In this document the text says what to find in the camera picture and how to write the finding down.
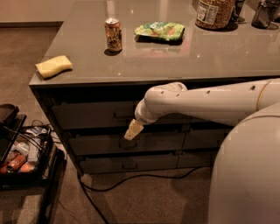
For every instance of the dark glass cup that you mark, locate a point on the dark glass cup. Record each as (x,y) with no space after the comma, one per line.
(266,15)

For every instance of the dark stemmed glass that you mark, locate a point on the dark stemmed glass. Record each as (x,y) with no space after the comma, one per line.
(235,17)

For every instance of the yellow sponge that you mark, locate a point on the yellow sponge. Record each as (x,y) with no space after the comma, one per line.
(53,66)

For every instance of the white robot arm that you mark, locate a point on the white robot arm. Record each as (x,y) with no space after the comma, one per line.
(245,183)

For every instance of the grey drawer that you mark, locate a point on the grey drawer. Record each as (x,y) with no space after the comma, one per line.
(199,120)
(89,115)
(109,144)
(129,164)
(192,159)
(204,138)

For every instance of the grey drawer cabinet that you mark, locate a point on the grey drawer cabinet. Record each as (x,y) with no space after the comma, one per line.
(200,59)

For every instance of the orange soda can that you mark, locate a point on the orange soda can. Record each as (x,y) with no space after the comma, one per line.
(113,34)

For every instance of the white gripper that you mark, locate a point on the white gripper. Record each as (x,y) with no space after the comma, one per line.
(141,115)

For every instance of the black cart with clutter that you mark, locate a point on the black cart with clutter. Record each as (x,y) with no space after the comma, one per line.
(31,168)

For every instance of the large nut jar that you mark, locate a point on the large nut jar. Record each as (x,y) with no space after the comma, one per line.
(214,14)

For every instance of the green chip bag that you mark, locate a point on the green chip bag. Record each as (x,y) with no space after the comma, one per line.
(168,31)

